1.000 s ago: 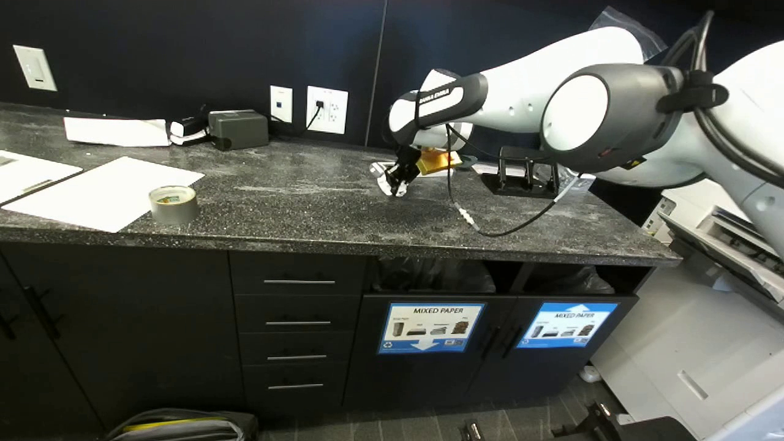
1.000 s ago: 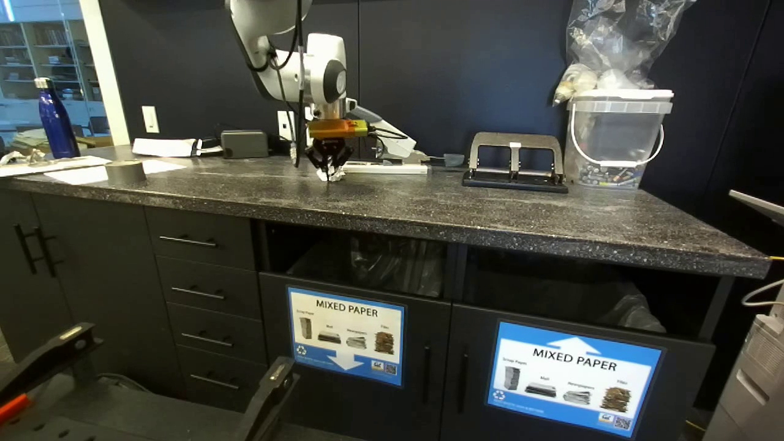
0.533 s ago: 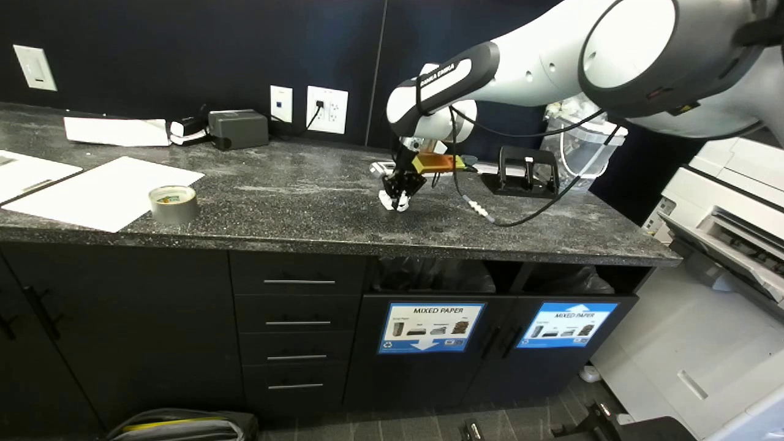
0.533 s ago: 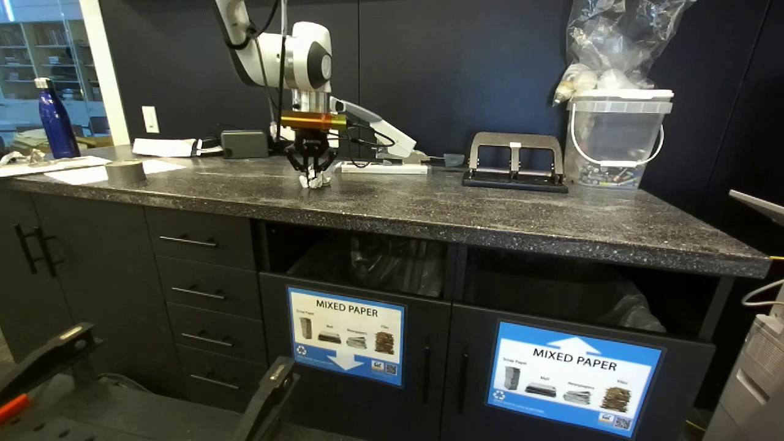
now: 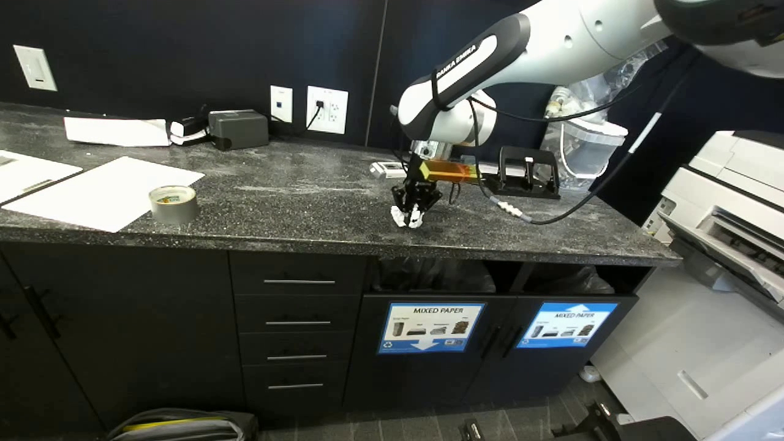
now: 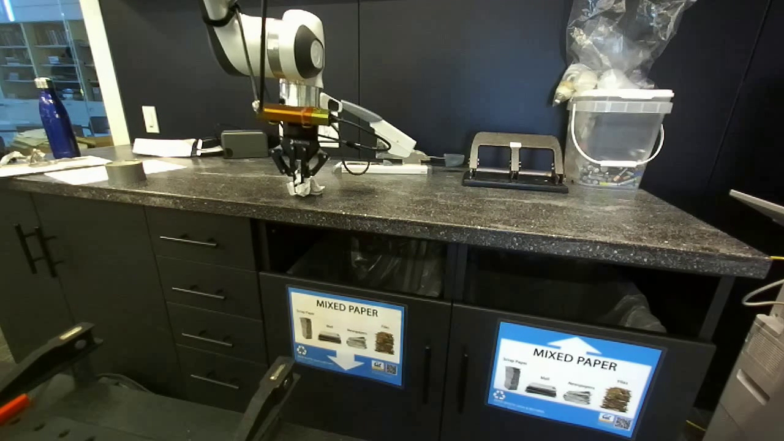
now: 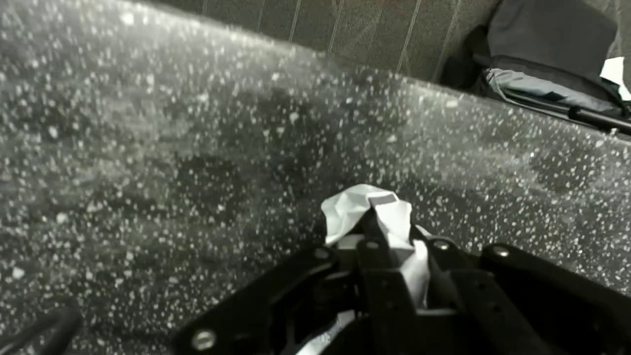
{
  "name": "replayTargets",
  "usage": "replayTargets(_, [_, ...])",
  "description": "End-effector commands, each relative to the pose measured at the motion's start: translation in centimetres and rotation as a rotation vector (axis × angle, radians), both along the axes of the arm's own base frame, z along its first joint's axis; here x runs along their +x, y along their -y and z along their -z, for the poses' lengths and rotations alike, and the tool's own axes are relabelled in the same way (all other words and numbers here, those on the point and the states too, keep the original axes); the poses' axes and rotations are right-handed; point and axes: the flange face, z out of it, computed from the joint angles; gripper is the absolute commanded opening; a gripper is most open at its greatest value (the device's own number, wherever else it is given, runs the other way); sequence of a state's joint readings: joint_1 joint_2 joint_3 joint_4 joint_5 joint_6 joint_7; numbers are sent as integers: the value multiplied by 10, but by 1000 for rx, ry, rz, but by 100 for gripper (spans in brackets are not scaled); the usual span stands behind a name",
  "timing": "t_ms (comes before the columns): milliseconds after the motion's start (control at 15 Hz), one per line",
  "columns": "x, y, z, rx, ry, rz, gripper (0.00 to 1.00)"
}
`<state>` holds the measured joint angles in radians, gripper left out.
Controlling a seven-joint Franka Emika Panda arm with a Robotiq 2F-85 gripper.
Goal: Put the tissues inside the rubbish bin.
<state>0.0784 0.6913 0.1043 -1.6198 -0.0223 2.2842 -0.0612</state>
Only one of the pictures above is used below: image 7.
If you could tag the black backpack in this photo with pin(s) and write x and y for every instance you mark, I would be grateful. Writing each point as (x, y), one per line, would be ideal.
(552, 45)

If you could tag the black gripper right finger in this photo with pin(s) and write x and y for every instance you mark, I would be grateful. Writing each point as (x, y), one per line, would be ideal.
(524, 302)

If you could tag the white tissue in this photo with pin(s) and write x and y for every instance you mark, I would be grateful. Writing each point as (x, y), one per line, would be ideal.
(367, 209)

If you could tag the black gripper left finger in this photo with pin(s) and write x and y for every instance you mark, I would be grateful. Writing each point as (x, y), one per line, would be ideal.
(341, 302)

